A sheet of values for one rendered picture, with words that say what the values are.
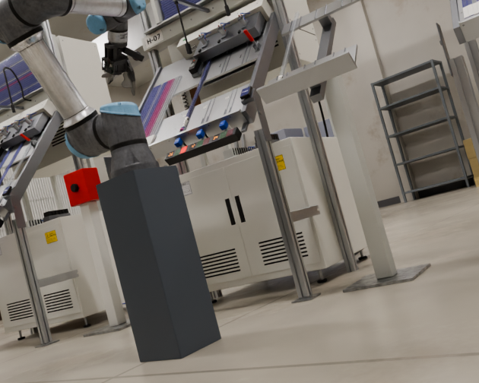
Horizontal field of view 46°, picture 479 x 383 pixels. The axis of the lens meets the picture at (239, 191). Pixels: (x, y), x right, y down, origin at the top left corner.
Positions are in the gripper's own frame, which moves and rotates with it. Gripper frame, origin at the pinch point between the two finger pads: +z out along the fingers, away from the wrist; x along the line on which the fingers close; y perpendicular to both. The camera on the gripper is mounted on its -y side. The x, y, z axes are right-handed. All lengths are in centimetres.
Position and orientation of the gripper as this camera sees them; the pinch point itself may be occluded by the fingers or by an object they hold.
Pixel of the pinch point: (122, 90)
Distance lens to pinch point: 233.8
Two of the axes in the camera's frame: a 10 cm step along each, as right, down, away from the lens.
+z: -1.0, 8.4, 5.3
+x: 7.7, 4.0, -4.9
